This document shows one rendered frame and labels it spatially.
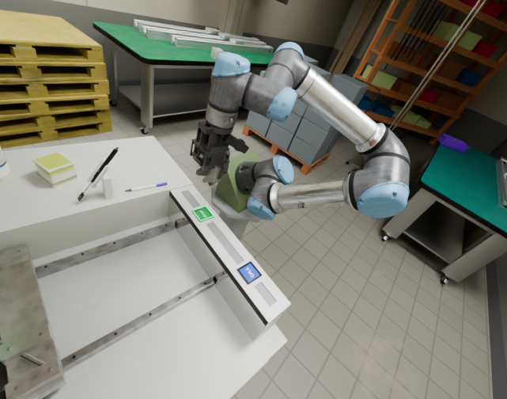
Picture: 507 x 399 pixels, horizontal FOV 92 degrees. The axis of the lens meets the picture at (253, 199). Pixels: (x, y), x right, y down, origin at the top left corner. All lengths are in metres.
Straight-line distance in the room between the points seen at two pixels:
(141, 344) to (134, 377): 0.07
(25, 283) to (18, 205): 0.21
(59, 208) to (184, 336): 0.51
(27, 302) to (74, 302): 0.10
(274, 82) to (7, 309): 0.80
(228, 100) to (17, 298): 0.69
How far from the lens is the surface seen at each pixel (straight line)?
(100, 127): 3.08
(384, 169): 0.73
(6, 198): 0.96
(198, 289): 0.83
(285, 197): 0.85
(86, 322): 0.84
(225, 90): 0.59
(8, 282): 0.88
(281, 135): 3.28
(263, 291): 0.75
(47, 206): 0.90
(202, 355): 0.80
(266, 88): 0.58
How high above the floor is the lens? 1.58
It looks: 39 degrees down
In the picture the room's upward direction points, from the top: 22 degrees clockwise
